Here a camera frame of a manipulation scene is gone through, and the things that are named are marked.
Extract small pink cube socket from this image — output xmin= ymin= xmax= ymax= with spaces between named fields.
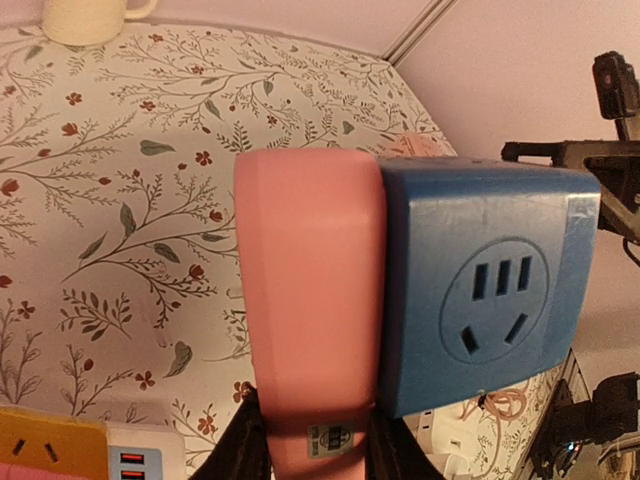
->
xmin=387 ymin=132 xmax=455 ymax=157

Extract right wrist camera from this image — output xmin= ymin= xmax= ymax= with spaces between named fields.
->
xmin=592 ymin=51 xmax=639 ymax=141

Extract dark blue cube socket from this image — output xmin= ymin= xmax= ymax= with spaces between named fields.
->
xmin=378 ymin=157 xmax=600 ymax=418

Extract pink plug adapter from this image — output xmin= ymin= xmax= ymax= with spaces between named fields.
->
xmin=0 ymin=464 xmax=31 ymax=480

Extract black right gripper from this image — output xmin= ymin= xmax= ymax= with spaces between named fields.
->
xmin=501 ymin=140 xmax=639 ymax=240

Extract white charger right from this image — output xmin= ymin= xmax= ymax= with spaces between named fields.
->
xmin=403 ymin=403 xmax=477 ymax=479

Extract yellow cube socket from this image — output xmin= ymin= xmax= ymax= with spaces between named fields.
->
xmin=1 ymin=407 xmax=109 ymax=479

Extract pink triangular power socket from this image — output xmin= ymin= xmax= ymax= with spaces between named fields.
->
xmin=234 ymin=149 xmax=387 ymax=479

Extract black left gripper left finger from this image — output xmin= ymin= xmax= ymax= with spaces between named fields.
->
xmin=189 ymin=387 xmax=272 ymax=480

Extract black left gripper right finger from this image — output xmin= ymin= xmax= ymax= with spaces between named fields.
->
xmin=365 ymin=407 xmax=445 ymax=480

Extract white power strip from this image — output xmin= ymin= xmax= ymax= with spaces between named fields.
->
xmin=106 ymin=422 xmax=188 ymax=480

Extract cream ceramic mug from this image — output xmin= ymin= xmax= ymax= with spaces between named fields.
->
xmin=41 ymin=0 xmax=158 ymax=46

